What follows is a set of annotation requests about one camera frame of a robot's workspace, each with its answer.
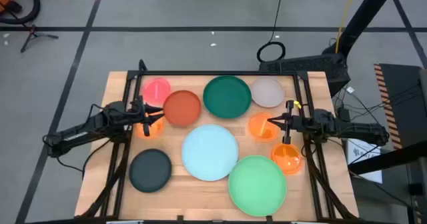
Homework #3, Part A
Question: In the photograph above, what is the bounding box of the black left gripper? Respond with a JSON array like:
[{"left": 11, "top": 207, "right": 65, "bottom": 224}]
[{"left": 130, "top": 95, "right": 165, "bottom": 137}]

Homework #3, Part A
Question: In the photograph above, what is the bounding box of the light green large plate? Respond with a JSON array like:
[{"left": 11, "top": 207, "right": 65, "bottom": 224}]
[{"left": 228, "top": 155, "right": 288, "bottom": 217}]

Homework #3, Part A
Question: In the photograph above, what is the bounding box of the terracotta brown plastic plate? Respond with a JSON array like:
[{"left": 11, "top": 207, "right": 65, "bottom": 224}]
[{"left": 162, "top": 89, "right": 203, "bottom": 127}]

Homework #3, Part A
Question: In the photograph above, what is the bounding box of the pink translucent small plate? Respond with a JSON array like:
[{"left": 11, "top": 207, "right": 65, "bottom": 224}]
[{"left": 141, "top": 77, "right": 172, "bottom": 107}]

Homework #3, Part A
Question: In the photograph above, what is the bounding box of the yellow cable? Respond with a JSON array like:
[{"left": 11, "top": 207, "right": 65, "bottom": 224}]
[{"left": 334, "top": 0, "right": 358, "bottom": 54}]

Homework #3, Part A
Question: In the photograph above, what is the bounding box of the black hanging cable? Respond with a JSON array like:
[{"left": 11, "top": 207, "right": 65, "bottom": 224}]
[{"left": 256, "top": 0, "right": 287, "bottom": 63}]

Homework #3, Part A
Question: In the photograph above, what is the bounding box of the black metal table frame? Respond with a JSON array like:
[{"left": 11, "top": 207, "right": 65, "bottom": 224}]
[{"left": 78, "top": 59, "right": 360, "bottom": 222}]

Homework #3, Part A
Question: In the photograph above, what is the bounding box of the orange translucent small plate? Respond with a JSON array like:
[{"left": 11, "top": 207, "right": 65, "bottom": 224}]
[
  {"left": 248, "top": 112, "right": 281, "bottom": 143},
  {"left": 270, "top": 142, "right": 305, "bottom": 176},
  {"left": 133, "top": 112, "right": 165, "bottom": 140}
]

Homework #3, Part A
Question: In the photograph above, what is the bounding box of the black metal beam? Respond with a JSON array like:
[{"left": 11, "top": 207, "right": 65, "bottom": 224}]
[{"left": 348, "top": 139, "right": 427, "bottom": 175}]

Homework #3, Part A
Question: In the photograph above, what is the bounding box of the black computer case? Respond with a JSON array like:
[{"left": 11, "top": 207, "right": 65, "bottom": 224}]
[{"left": 258, "top": 53, "right": 351, "bottom": 98}]

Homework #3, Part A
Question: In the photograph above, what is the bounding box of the black vacuum hose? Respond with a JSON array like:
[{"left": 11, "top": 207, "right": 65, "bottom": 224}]
[{"left": 0, "top": 0, "right": 41, "bottom": 25}]

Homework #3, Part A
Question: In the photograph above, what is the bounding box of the black power adapter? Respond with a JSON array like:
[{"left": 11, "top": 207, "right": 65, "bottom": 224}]
[{"left": 336, "top": 106, "right": 352, "bottom": 122}]

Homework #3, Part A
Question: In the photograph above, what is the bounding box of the black upright stand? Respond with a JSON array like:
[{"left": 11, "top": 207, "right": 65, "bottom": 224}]
[{"left": 406, "top": 157, "right": 427, "bottom": 224}]

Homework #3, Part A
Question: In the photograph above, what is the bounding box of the black tripod stand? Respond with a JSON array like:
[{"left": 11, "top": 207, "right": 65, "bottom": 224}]
[{"left": 19, "top": 23, "right": 59, "bottom": 54}]

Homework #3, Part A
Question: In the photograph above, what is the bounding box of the dark grey plastic plate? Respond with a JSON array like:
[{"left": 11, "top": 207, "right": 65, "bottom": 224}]
[{"left": 128, "top": 148, "right": 173, "bottom": 194}]

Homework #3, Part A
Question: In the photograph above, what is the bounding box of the hazard-striped black platform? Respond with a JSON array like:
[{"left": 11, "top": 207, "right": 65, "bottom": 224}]
[{"left": 373, "top": 63, "right": 427, "bottom": 150}]

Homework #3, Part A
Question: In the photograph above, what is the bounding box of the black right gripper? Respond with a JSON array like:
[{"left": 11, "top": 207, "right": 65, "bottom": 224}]
[{"left": 267, "top": 99, "right": 304, "bottom": 145}]

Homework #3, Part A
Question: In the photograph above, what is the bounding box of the white printed box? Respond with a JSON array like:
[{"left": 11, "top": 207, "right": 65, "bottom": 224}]
[{"left": 345, "top": 137, "right": 383, "bottom": 184}]

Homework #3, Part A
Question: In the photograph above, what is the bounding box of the light blue large plate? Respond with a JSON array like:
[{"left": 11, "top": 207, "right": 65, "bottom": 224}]
[{"left": 181, "top": 123, "right": 240, "bottom": 182}]

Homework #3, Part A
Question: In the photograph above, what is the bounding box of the dark green plastic plate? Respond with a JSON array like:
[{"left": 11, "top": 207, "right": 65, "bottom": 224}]
[{"left": 202, "top": 75, "right": 253, "bottom": 119}]

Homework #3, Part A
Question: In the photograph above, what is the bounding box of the black slanted stand post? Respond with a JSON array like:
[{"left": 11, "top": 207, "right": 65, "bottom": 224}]
[{"left": 322, "top": 0, "right": 400, "bottom": 57}]

